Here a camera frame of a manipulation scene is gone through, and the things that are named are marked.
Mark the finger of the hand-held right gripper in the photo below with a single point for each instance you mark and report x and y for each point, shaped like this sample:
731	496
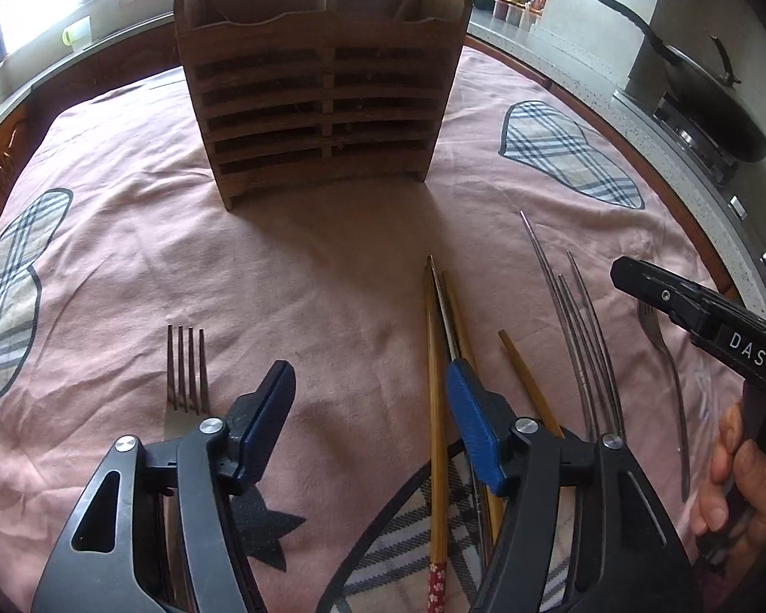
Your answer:
708	325

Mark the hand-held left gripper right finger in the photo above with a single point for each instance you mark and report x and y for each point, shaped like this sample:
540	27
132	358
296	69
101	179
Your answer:
472	421

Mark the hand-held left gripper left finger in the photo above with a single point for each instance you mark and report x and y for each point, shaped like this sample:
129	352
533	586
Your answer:
268	421

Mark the bamboo chopstick red floral end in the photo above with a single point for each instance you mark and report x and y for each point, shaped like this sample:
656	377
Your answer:
435	434

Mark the wooden chopsticks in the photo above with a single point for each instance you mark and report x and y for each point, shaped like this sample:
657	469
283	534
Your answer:
442	319

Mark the thin metal chopstick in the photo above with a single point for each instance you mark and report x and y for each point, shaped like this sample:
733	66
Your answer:
590	325
552	274
558	319
574	332

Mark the wooden slatted utensil holder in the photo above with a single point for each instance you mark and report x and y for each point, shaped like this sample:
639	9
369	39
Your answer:
322	121

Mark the person's right hand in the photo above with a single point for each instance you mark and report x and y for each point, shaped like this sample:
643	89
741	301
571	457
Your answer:
740	491

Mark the stainless steel fork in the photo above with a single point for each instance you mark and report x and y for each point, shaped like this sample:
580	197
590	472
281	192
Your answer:
182	424
673	383

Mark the short light wooden chopstick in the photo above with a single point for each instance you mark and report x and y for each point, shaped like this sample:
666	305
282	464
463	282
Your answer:
530	383

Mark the pink blanket with plaid hearts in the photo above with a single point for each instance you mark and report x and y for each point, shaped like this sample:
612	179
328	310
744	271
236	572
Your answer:
332	281

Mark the gas stove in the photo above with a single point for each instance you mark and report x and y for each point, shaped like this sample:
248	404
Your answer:
689	140

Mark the black wok with lid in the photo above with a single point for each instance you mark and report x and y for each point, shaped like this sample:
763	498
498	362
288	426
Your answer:
708	102

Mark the set of small spice jars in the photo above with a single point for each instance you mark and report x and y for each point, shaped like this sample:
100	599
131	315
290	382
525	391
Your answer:
514	11

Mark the green and white cup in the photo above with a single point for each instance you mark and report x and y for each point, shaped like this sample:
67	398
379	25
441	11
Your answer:
78	33

